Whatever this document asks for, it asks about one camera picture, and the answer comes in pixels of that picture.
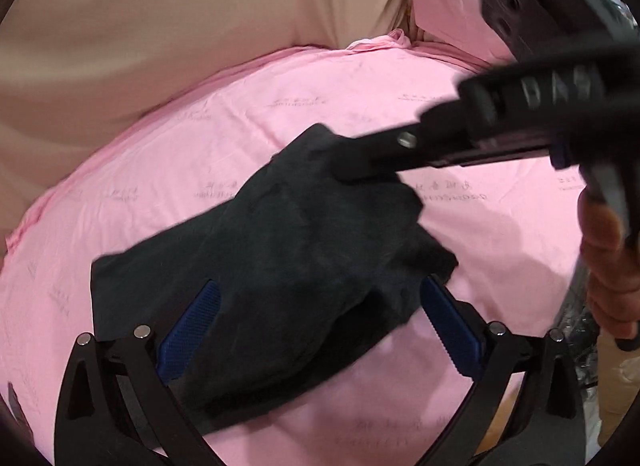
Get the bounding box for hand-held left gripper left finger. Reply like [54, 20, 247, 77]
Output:
[54, 280, 222, 466]

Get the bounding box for person's right hand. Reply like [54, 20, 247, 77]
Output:
[577, 190, 640, 343]

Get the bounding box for person's beige trousers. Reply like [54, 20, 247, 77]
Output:
[596, 331, 640, 448]

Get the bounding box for pink pillow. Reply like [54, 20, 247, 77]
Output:
[407, 0, 502, 67]

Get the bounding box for beige cloth backdrop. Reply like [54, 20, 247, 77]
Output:
[0, 0, 418, 251]

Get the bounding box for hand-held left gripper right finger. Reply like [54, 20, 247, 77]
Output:
[420, 274, 586, 466]

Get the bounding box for clear plastic bag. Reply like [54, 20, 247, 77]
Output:
[560, 258, 603, 389]

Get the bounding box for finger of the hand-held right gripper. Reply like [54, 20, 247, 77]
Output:
[329, 128, 432, 183]

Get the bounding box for dark grey pants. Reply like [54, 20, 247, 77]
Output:
[90, 123, 459, 438]

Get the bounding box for pink bed sheet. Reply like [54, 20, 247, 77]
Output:
[0, 30, 593, 466]

